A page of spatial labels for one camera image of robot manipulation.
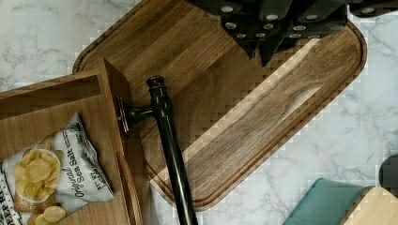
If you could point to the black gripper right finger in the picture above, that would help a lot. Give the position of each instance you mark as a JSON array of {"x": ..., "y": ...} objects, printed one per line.
[{"x": 291, "y": 19}]

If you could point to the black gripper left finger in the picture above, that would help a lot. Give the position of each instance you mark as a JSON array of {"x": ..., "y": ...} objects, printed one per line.
[{"x": 246, "y": 23}]

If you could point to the black metal drawer handle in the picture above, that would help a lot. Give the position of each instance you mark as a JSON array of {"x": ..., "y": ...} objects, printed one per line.
[{"x": 162, "y": 110}]

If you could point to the wooden drawer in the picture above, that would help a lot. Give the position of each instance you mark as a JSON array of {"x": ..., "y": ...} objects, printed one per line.
[{"x": 33, "y": 112}]

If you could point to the wooden cutting board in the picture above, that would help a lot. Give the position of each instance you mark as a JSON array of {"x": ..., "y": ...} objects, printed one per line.
[{"x": 232, "y": 112}]

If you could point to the dark round object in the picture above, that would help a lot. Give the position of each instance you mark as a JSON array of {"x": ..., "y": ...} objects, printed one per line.
[{"x": 388, "y": 175}]

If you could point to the teal cloth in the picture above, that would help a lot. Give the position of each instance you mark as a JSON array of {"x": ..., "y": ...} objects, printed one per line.
[{"x": 325, "y": 203}]

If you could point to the light wooden block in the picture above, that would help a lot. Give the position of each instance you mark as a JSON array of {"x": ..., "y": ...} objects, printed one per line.
[{"x": 376, "y": 206}]

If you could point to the sea salt chips bag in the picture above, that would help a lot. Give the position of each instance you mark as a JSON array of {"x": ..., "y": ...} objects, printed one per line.
[{"x": 52, "y": 178}]

